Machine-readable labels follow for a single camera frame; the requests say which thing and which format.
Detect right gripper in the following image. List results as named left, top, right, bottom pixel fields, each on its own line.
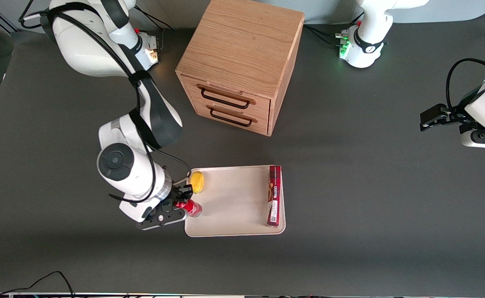
left=120, top=185, right=194, bottom=231

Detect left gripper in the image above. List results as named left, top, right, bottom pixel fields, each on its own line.
left=420, top=103, right=485, bottom=150

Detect red coke bottle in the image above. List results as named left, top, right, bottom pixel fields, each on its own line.
left=174, top=199, right=203, bottom=219

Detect cream plastic tray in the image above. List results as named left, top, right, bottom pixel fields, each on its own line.
left=184, top=165, right=287, bottom=238

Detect yellow lemon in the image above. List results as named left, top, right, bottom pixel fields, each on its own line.
left=190, top=171, right=205, bottom=194

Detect red biscuit box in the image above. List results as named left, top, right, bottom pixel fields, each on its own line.
left=267, top=165, right=282, bottom=227

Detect wooden drawer front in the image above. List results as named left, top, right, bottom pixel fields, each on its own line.
left=189, top=96, right=270, bottom=136
left=181, top=75, right=271, bottom=119

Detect wooden drawer cabinet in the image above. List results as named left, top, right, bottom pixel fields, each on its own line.
left=175, top=0, right=305, bottom=137

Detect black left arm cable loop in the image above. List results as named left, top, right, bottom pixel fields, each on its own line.
left=446, top=58, right=485, bottom=111

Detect black drawer handle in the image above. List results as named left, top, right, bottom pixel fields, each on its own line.
left=197, top=84, right=257, bottom=110
left=206, top=105, right=258, bottom=127

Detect black left base cables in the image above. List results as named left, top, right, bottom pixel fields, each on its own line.
left=304, top=12, right=365, bottom=47

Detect black base cables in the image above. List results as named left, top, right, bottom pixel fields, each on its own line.
left=304, top=12, right=365, bottom=47
left=134, top=5, right=175, bottom=53

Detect black cable on table edge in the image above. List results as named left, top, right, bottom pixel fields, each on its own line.
left=0, top=271, right=75, bottom=298

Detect black right base cables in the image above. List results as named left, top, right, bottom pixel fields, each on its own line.
left=134, top=5, right=175, bottom=53

